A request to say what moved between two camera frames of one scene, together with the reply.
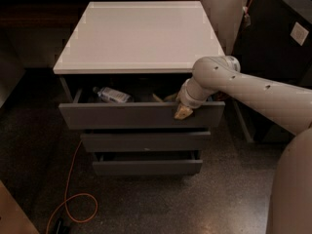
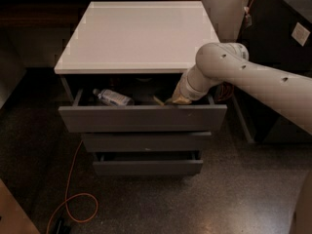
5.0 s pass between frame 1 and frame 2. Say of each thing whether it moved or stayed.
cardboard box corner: stayed
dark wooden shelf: stayed
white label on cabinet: stayed
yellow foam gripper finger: moved
